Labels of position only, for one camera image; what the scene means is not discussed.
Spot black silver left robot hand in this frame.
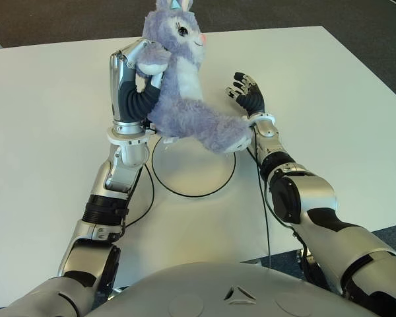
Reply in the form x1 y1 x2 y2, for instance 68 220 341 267
108 38 164 134

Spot purple plush bunny doll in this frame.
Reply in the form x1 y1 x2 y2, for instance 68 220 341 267
133 0 251 155

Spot grey robot torso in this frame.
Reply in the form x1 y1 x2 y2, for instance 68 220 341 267
88 262 350 317

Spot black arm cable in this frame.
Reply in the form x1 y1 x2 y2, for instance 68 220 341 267
247 135 271 268
120 163 156 229

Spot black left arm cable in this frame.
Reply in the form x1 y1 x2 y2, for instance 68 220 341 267
120 163 156 229

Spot white plate black rim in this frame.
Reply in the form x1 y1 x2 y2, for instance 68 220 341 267
151 135 237 198

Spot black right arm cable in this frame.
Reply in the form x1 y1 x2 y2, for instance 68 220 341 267
247 135 271 268

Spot black torso cable bundle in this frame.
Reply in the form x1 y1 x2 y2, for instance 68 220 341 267
293 230 323 287

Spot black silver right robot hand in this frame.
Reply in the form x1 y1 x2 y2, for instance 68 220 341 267
226 71 267 118

